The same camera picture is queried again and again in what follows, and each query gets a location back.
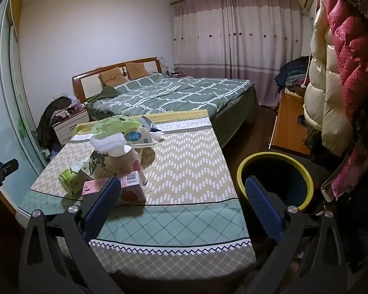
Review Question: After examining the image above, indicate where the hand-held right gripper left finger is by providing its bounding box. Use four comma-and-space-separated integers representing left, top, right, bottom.
18, 176, 123, 294

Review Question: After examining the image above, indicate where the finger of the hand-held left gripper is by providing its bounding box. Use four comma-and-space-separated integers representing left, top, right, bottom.
0, 159, 19, 190

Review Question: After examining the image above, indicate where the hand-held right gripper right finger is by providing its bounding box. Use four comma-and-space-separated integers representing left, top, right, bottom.
245, 176, 356, 294

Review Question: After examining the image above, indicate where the pink carton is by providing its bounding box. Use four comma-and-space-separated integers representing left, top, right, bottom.
82, 179, 111, 196

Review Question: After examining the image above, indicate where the pink box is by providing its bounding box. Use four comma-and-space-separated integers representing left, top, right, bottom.
118, 171, 148, 206

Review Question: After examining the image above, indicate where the floral green tea carton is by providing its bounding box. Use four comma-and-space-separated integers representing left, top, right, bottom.
78, 151, 111, 182

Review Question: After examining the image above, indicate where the green label clear jar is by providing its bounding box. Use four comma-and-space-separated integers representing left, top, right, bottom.
58, 168, 82, 194

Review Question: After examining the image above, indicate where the paper cup with pink leaf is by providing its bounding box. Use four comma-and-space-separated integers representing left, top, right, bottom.
107, 142, 143, 180

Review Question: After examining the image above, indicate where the yellow-rimmed dark trash bin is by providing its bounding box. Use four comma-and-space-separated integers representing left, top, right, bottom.
236, 152, 314, 236

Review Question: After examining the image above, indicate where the cream pudding cup blue label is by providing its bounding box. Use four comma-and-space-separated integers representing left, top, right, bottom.
123, 126, 155, 146

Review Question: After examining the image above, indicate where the green plastic bag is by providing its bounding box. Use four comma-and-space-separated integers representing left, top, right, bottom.
92, 115, 143, 138

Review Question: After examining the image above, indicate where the dark jacket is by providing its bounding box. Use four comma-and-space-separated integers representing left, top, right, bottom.
37, 96, 72, 147

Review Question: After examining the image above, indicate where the sliding door wardrobe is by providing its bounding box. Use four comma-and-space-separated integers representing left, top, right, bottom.
0, 0, 50, 190

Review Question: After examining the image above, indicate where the white nightstand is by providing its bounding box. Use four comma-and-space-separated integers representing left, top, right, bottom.
51, 109, 91, 146

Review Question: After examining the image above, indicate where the table with patterned cloth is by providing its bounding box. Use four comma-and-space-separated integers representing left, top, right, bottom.
15, 109, 258, 274

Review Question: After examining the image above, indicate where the wooden cabinet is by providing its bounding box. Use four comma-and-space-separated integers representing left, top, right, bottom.
268, 89, 312, 155

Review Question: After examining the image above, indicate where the pink floral garment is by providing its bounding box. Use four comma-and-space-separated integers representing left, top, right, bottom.
331, 147, 368, 196

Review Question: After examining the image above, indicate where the dark green blanket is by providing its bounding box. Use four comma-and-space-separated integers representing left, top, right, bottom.
86, 86, 123, 103

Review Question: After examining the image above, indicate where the wooden bed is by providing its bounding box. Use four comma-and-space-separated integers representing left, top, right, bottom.
72, 57, 260, 147

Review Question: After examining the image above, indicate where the brown pillow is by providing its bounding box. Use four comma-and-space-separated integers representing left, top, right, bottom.
98, 69, 129, 88
124, 62, 151, 78

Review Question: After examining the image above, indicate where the cream puffer jacket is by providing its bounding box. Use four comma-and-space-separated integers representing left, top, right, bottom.
303, 0, 355, 157

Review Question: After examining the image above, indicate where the green checked duvet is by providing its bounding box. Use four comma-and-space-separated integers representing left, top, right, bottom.
86, 72, 255, 120

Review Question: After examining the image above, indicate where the pile of folded clothes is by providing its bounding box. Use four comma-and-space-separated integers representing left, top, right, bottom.
274, 56, 312, 91

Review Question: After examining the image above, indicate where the pink and white curtain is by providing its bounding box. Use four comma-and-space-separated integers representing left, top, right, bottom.
170, 0, 313, 108

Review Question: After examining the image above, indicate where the red dotted puffer jacket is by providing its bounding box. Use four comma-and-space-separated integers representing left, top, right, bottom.
320, 0, 368, 120

